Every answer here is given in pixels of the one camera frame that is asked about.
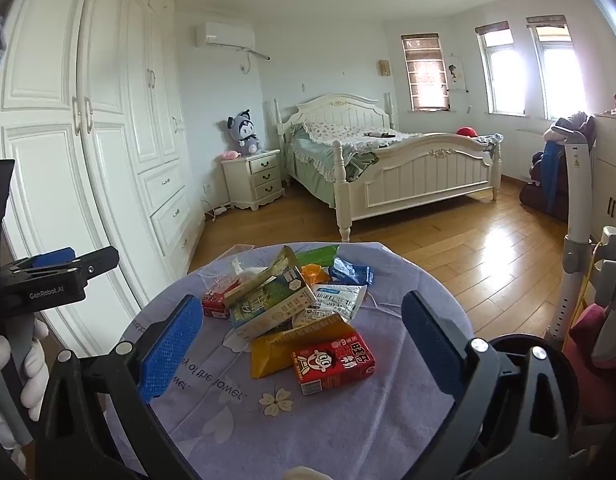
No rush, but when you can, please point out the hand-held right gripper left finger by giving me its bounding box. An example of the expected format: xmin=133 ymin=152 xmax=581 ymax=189
xmin=35 ymin=294 xmax=205 ymax=480

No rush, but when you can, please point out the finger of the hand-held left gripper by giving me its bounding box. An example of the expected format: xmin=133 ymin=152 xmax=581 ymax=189
xmin=30 ymin=247 xmax=77 ymax=268
xmin=0 ymin=246 xmax=120 ymax=286

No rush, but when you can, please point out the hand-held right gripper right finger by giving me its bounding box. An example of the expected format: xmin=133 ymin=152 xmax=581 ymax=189
xmin=400 ymin=290 xmax=574 ymax=480

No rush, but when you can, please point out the black round bin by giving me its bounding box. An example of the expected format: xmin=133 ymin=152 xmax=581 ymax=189
xmin=480 ymin=332 xmax=581 ymax=478

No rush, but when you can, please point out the orange snack packet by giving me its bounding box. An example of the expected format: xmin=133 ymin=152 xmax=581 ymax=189
xmin=300 ymin=264 xmax=332 ymax=286

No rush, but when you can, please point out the person's left hand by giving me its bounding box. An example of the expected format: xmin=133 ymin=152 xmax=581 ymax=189
xmin=0 ymin=317 xmax=51 ymax=423

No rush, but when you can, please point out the small red drink carton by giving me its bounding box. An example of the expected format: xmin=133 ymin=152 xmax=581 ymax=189
xmin=202 ymin=282 xmax=241 ymax=318

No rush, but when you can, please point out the purple flower tablecloth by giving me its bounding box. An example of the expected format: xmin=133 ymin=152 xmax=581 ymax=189
xmin=105 ymin=241 xmax=476 ymax=480

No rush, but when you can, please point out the mustard yellow packet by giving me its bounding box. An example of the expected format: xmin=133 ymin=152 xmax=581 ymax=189
xmin=250 ymin=312 xmax=356 ymax=380

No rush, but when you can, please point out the large red drink carton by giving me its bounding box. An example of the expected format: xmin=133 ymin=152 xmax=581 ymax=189
xmin=290 ymin=331 xmax=376 ymax=396

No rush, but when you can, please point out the white barcode packet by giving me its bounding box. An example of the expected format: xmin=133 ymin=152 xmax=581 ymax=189
xmin=293 ymin=284 xmax=369 ymax=331

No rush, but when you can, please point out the green white carton box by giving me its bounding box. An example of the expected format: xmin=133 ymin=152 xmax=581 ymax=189
xmin=223 ymin=265 xmax=319 ymax=343

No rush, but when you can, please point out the white wardrobe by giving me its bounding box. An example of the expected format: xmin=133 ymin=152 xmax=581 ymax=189
xmin=0 ymin=0 xmax=206 ymax=361

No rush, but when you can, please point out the blue snack packet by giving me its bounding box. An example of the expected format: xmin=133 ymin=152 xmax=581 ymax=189
xmin=329 ymin=256 xmax=375 ymax=287

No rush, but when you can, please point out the clear plastic wrapper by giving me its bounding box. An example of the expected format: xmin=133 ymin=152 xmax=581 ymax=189
xmin=208 ymin=244 xmax=269 ymax=286

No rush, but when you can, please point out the green snack packet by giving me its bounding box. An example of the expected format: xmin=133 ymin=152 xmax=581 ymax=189
xmin=294 ymin=244 xmax=340 ymax=268

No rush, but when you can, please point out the dark red cushion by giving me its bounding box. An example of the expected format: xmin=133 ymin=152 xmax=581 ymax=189
xmin=569 ymin=305 xmax=611 ymax=363

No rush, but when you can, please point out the white wooden bed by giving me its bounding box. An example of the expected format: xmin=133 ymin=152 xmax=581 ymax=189
xmin=273 ymin=92 xmax=504 ymax=243

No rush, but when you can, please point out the white nightstand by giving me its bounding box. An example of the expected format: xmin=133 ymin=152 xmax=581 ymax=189
xmin=220 ymin=149 xmax=286 ymax=211

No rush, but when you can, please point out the pink grey desk chair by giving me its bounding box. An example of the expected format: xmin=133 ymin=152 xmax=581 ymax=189
xmin=545 ymin=142 xmax=616 ymax=411

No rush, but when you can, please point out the grey purple plush toy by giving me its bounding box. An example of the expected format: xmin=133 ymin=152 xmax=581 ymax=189
xmin=227 ymin=109 xmax=263 ymax=157

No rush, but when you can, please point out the white radiator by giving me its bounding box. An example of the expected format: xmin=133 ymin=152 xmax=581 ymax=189
xmin=515 ymin=130 xmax=546 ymax=181

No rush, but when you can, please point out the pile of clothes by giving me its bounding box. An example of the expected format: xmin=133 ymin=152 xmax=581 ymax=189
xmin=518 ymin=110 xmax=596 ymax=221

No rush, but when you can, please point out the floral quilt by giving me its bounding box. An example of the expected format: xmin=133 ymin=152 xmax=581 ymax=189
xmin=290 ymin=121 xmax=424 ymax=161

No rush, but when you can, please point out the white dresser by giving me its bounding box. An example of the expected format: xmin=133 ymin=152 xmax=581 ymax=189
xmin=590 ymin=110 xmax=616 ymax=241

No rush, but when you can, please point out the white air conditioner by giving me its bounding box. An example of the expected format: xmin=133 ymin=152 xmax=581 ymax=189
xmin=195 ymin=21 xmax=256 ymax=52

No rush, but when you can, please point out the window with brown blind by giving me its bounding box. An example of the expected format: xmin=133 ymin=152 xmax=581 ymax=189
xmin=401 ymin=34 xmax=450 ymax=112

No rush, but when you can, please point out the bright window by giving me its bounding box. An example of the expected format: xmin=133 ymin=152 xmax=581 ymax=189
xmin=475 ymin=21 xmax=526 ymax=116
xmin=526 ymin=15 xmax=589 ymax=121

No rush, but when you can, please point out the yellow cable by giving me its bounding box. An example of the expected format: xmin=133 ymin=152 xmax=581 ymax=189
xmin=580 ymin=242 xmax=603 ymax=311

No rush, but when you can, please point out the wall poster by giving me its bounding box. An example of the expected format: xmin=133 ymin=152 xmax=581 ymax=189
xmin=447 ymin=52 xmax=470 ymax=93

